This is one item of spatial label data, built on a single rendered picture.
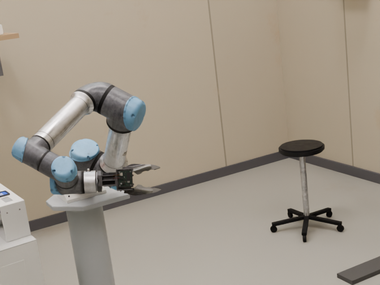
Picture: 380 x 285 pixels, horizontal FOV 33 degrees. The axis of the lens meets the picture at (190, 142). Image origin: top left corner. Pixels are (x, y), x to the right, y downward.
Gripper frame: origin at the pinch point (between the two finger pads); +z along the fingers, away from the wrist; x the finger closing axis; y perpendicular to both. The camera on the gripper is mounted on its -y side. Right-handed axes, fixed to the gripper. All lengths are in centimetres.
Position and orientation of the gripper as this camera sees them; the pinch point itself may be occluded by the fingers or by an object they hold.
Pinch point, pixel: (157, 178)
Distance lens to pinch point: 215.5
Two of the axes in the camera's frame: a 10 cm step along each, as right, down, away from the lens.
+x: -0.5, -9.9, 0.9
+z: 9.9, -0.4, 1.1
